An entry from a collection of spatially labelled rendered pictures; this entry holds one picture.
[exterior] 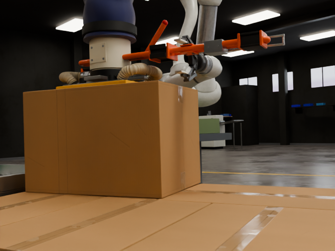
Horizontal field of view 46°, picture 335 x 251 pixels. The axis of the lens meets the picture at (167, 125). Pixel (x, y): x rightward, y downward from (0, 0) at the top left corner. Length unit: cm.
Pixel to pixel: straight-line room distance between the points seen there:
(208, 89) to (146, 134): 101
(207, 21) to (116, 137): 109
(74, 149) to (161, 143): 35
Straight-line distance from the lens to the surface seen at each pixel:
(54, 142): 157
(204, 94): 230
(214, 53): 144
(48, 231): 100
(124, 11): 163
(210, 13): 227
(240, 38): 139
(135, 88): 137
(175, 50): 149
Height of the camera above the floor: 77
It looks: 1 degrees up
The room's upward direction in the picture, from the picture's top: 2 degrees counter-clockwise
